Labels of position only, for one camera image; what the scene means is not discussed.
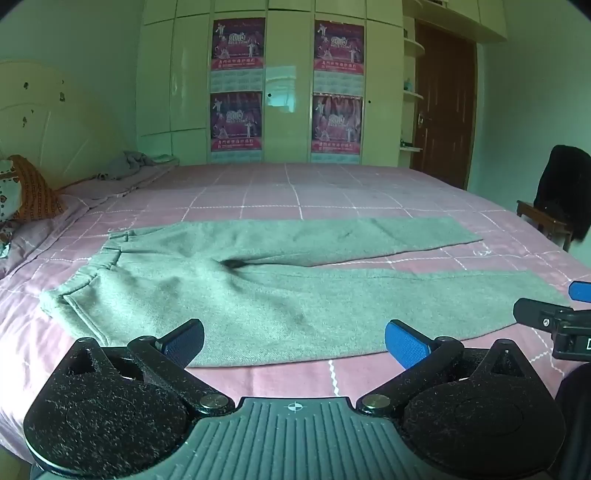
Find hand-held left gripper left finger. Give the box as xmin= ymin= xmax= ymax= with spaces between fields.
xmin=65 ymin=318 xmax=237 ymax=416

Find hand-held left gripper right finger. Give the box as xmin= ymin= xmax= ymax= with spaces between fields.
xmin=356 ymin=318 xmax=536 ymax=416

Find grey-green pants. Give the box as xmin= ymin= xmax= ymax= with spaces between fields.
xmin=39 ymin=217 xmax=573 ymax=367

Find wooden chair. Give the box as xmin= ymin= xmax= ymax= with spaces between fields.
xmin=516 ymin=199 xmax=573 ymax=252

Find black jacket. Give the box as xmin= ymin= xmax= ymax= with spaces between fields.
xmin=533 ymin=144 xmax=591 ymax=243

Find bed with pink checked sheet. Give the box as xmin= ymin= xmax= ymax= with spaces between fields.
xmin=0 ymin=161 xmax=591 ymax=462

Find lilac quilt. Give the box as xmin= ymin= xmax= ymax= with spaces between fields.
xmin=0 ymin=164 xmax=178 ymax=280

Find grey crumpled cloth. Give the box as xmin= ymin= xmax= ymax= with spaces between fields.
xmin=96 ymin=150 xmax=180 ymax=182

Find orange patterned pillow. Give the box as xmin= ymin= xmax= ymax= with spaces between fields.
xmin=9 ymin=154 xmax=65 ymax=222

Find brown wooden door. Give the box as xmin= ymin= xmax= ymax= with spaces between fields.
xmin=410 ymin=21 xmax=478 ymax=190

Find white floral pillow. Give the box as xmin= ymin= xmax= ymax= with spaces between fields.
xmin=0 ymin=159 xmax=24 ymax=222

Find cream headboard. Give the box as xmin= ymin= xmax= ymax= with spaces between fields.
xmin=0 ymin=60 xmax=139 ymax=191

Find cream corner shelf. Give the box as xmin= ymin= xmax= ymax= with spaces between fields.
xmin=401 ymin=14 xmax=426 ymax=169

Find cream glossy wardrobe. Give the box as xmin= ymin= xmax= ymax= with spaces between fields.
xmin=136 ymin=0 xmax=407 ymax=168

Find cream overhead cabinet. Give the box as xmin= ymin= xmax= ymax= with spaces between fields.
xmin=402 ymin=0 xmax=509 ymax=44

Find purple wall poster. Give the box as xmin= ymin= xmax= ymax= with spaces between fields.
xmin=210 ymin=91 xmax=264 ymax=163
xmin=311 ymin=95 xmax=363 ymax=165
xmin=211 ymin=17 xmax=266 ymax=92
xmin=314 ymin=19 xmax=365 ymax=95

